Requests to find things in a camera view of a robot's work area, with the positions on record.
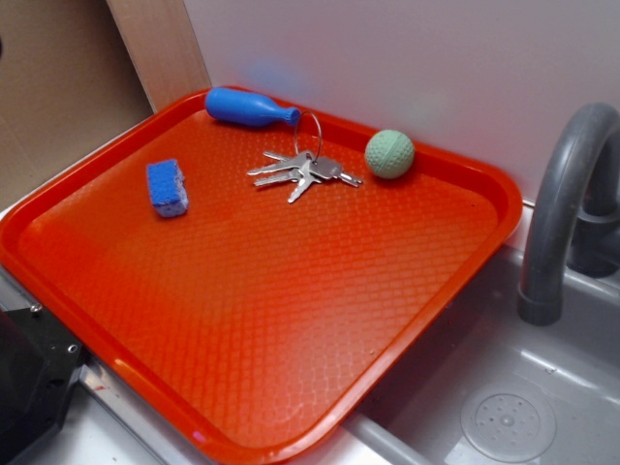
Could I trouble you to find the grey faucet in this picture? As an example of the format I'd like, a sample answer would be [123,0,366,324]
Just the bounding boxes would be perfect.
[517,103,619,326]

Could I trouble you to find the orange plastic tray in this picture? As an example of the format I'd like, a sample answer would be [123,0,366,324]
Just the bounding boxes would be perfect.
[1,93,522,464]

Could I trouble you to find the blue plastic bottle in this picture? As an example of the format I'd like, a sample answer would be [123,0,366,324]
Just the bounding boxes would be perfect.
[204,87,301,127]

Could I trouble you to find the green ball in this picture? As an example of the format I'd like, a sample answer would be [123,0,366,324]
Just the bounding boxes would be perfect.
[364,130,416,179]

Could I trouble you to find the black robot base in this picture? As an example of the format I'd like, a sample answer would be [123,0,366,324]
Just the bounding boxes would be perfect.
[1,304,84,464]

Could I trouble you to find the blue sponge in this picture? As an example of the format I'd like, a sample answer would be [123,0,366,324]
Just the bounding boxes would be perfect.
[146,159,189,218]

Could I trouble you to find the silver keys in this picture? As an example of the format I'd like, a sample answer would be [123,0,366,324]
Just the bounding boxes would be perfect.
[247,110,363,203]

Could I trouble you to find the sink drain strainer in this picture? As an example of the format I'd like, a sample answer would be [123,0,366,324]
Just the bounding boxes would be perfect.
[461,388,556,463]

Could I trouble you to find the grey sink basin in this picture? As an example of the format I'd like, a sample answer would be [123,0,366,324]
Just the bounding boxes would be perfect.
[345,247,619,464]

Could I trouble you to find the wooden board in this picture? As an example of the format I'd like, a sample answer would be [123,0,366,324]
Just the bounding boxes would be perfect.
[107,0,211,111]

